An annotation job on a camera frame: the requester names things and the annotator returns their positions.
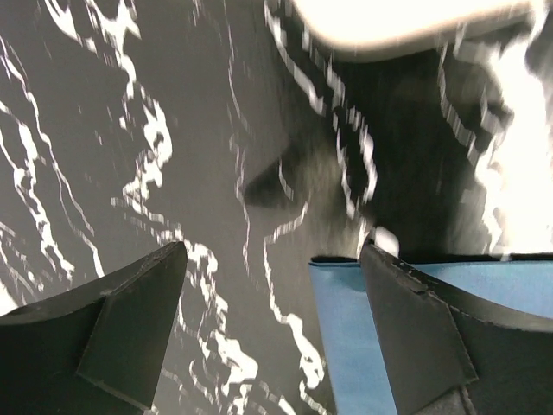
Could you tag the white rectangular plate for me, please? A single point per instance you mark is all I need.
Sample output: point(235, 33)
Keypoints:
point(381, 30)

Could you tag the blue patterned cloth placemat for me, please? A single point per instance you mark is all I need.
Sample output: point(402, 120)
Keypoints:
point(355, 363)

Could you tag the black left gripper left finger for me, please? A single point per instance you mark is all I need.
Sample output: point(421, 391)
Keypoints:
point(97, 348)

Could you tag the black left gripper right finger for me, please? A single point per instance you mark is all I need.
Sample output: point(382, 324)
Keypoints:
point(466, 337)

